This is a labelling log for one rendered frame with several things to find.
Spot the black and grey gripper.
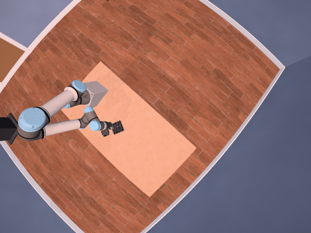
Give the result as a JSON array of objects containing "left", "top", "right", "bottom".
[{"left": 101, "top": 121, "right": 114, "bottom": 137}]

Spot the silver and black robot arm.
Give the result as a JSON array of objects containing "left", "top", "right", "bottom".
[{"left": 17, "top": 80, "right": 104, "bottom": 141}]

